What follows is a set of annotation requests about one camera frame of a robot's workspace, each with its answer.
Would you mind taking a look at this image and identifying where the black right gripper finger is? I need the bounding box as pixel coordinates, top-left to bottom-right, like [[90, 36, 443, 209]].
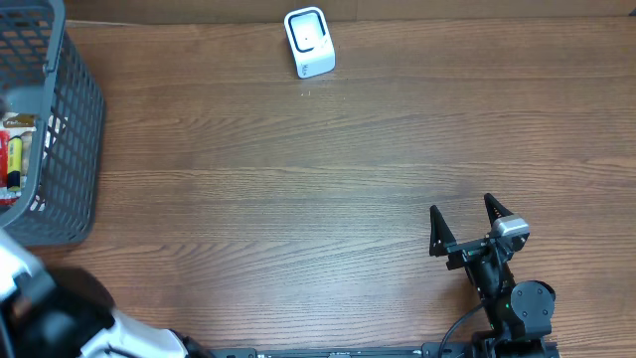
[[429, 205, 456, 257], [484, 193, 513, 226]]

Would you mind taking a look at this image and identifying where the yellow highlighter pen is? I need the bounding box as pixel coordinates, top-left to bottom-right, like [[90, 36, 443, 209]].
[[7, 136, 23, 192]]

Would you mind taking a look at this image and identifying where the brown snack pouch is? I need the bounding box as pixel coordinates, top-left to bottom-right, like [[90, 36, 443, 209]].
[[1, 112, 37, 149]]

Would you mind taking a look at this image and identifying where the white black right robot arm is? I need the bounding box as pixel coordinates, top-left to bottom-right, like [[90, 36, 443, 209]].
[[421, 193, 559, 358]]

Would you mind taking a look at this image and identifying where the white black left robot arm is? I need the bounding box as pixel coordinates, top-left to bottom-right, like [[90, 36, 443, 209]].
[[1, 231, 212, 358]]

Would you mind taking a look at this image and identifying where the white barcode scanner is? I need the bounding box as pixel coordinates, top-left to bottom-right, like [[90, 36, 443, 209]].
[[283, 6, 336, 79]]

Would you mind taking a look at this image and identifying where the dark grey mesh basket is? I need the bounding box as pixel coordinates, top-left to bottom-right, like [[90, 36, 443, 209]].
[[1, 0, 106, 246]]

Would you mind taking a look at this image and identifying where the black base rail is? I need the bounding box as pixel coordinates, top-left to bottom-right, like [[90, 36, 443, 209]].
[[211, 341, 478, 358]]

